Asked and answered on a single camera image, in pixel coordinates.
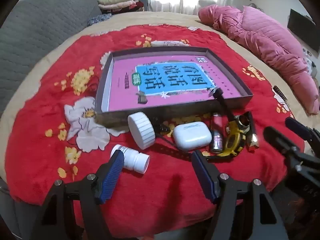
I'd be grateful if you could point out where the stack of folded clothes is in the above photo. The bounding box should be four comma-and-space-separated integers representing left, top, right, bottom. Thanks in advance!
97, 0, 148, 14

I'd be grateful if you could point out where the black hair claw clip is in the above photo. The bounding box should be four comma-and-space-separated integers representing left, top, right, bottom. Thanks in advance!
150, 117, 173, 134

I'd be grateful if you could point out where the large white ribbed cap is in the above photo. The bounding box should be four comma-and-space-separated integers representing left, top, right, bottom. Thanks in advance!
127, 112, 156, 150

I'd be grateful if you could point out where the blue patterned cloth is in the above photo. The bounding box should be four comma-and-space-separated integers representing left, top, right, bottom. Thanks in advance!
87, 14, 112, 26

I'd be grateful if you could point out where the yellow and black wristwatch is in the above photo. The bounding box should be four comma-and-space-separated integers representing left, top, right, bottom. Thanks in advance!
156, 87, 247, 158

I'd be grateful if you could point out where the pink and blue book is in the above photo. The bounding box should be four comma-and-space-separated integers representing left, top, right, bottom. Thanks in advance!
107, 54, 242, 112

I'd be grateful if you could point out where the black and gold lipstick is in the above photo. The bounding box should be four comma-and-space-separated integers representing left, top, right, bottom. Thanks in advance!
244, 111, 260, 152

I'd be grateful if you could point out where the red lighter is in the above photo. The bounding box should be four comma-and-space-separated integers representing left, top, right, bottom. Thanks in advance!
209, 112, 224, 154

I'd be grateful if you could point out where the black television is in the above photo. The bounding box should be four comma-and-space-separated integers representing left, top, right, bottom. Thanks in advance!
287, 9, 320, 52

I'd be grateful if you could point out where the white pill bottle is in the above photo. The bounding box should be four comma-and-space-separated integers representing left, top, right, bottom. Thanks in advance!
110, 144, 150, 174

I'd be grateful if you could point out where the beige bed sheet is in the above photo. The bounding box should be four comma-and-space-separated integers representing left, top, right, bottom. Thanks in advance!
0, 11, 320, 180

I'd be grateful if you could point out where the grey quilted headboard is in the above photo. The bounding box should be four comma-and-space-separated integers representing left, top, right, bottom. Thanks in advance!
0, 0, 102, 115

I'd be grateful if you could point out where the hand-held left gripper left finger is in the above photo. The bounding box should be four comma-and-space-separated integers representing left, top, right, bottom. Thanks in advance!
32, 150, 125, 240

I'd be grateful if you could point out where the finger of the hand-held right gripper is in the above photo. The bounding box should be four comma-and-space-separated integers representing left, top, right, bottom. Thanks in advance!
264, 126, 304, 159
285, 117, 320, 145

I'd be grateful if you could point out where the brass pipe fitting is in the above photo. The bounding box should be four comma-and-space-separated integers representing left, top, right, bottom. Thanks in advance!
226, 115, 250, 133

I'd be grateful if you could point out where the shallow grey cardboard box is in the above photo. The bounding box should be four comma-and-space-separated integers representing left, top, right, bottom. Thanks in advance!
94, 47, 253, 128

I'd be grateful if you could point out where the pink quilted duvet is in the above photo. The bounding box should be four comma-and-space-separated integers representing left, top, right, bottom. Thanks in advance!
198, 4, 320, 115

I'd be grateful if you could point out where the red floral blanket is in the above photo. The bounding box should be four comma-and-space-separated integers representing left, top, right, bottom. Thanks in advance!
5, 24, 304, 238

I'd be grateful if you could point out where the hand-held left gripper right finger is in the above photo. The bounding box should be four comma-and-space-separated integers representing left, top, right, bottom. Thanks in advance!
191, 150, 288, 240

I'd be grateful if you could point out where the white earbuds case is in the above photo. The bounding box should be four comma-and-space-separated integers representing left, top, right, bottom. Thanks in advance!
172, 121, 212, 152

